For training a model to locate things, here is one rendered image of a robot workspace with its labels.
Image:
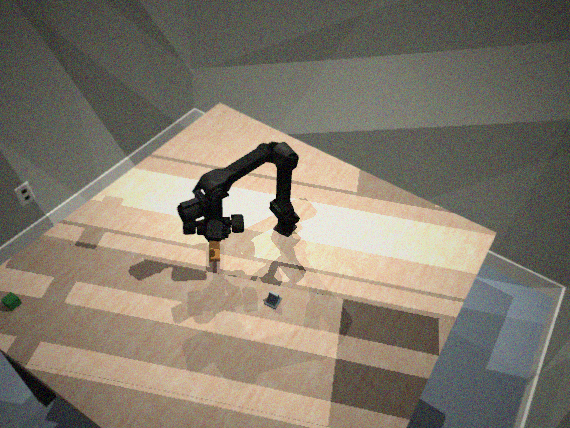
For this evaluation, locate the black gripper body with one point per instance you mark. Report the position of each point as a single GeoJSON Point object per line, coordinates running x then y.
{"type": "Point", "coordinates": [237, 223]}

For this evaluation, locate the orange bar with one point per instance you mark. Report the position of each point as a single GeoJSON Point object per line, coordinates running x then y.
{"type": "Point", "coordinates": [214, 250]}

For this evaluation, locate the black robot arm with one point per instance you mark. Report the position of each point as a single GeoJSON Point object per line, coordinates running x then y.
{"type": "Point", "coordinates": [217, 183]}

